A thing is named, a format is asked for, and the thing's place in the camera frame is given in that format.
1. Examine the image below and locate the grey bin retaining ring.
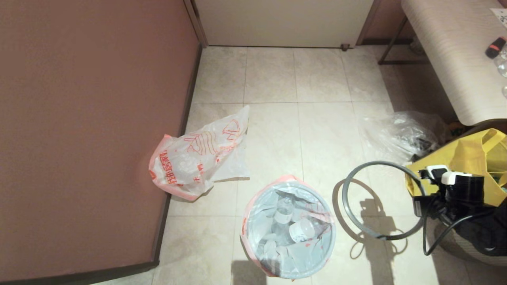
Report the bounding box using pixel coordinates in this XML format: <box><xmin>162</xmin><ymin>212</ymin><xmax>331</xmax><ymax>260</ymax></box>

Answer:
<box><xmin>341</xmin><ymin>160</ymin><xmax>428</xmax><ymax>241</ymax></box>

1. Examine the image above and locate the white translucent plastic bag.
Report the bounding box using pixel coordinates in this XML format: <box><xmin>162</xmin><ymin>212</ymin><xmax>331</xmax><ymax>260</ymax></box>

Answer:
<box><xmin>240</xmin><ymin>175</ymin><xmax>337</xmax><ymax>280</ymax></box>

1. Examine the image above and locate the black round trash bin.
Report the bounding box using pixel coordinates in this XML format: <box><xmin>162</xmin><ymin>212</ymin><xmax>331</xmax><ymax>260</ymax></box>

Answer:
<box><xmin>242</xmin><ymin>180</ymin><xmax>336</xmax><ymax>279</ymax></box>

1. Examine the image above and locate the yellow fabric tote bag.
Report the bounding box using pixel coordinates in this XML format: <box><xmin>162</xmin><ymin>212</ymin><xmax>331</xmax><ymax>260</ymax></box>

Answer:
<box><xmin>404</xmin><ymin>128</ymin><xmax>507</xmax><ymax>207</ymax></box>

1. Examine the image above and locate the crumpled clear plastic bag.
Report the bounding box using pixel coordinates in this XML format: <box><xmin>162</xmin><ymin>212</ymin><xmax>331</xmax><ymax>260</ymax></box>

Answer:
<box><xmin>358</xmin><ymin>112</ymin><xmax>446</xmax><ymax>163</ymax></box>

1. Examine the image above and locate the new red-printed plastic bag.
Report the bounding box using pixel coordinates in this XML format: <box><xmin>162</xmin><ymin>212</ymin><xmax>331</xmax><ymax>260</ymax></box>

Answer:
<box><xmin>149</xmin><ymin>106</ymin><xmax>251</xmax><ymax>201</ymax></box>

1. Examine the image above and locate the beige ribbed round stool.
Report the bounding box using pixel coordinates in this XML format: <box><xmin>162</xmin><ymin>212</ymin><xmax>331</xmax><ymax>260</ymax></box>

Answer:
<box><xmin>434</xmin><ymin>222</ymin><xmax>507</xmax><ymax>267</ymax></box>

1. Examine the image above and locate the wood-grain table top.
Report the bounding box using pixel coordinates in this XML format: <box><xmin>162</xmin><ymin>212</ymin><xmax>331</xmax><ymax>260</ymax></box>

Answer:
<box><xmin>400</xmin><ymin>0</ymin><xmax>507</xmax><ymax>126</ymax></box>

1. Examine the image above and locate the clear plastic bottle barcode label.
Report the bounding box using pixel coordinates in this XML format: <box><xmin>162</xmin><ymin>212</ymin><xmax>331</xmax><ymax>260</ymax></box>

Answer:
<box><xmin>273</xmin><ymin>198</ymin><xmax>297</xmax><ymax>225</ymax></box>

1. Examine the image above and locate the white printed paper sheet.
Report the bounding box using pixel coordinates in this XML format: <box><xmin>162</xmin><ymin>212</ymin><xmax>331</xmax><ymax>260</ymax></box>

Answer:
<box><xmin>488</xmin><ymin>9</ymin><xmax>507</xmax><ymax>32</ymax></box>

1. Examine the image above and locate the white door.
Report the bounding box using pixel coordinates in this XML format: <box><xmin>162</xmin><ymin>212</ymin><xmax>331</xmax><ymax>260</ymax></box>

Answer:
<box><xmin>194</xmin><ymin>0</ymin><xmax>374</xmax><ymax>48</ymax></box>

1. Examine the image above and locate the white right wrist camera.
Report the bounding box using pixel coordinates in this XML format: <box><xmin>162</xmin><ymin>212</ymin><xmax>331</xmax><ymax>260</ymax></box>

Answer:
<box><xmin>426</xmin><ymin>164</ymin><xmax>473</xmax><ymax>186</ymax></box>

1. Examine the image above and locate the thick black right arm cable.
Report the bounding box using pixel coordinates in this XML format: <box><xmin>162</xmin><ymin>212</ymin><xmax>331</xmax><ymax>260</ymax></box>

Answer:
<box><xmin>422</xmin><ymin>206</ymin><xmax>496</xmax><ymax>256</ymax></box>

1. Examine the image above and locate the dark metal table leg frame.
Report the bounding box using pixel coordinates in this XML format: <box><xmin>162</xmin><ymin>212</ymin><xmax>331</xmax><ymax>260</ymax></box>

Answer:
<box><xmin>377</xmin><ymin>18</ymin><xmax>430</xmax><ymax>66</ymax></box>

